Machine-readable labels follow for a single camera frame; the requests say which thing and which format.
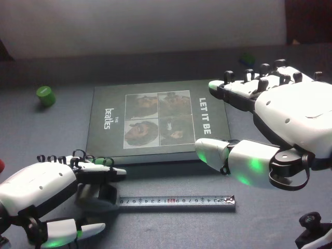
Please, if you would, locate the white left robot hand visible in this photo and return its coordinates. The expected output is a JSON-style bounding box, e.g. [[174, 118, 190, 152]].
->
[[0, 149, 128, 248]]

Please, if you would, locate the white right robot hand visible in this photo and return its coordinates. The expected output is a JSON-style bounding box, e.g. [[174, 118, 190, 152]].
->
[[194, 59, 332, 191]]

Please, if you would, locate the grey tape measure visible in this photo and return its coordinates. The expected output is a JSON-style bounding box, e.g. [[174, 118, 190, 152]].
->
[[74, 183, 237, 213]]

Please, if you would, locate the black Beatles book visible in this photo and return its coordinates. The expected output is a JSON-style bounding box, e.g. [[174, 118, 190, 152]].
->
[[85, 79, 231, 165]]

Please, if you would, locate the green and blue block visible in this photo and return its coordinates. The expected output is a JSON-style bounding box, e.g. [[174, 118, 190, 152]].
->
[[238, 53, 256, 65]]

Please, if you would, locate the green cylinder block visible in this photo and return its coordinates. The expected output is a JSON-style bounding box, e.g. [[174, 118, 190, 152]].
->
[[35, 85, 57, 106]]

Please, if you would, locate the grey table cloth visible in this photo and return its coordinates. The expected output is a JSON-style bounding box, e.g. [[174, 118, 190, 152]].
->
[[0, 43, 332, 249]]

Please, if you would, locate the white backdrop board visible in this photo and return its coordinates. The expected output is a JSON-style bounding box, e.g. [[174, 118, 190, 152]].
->
[[0, 0, 287, 59]]

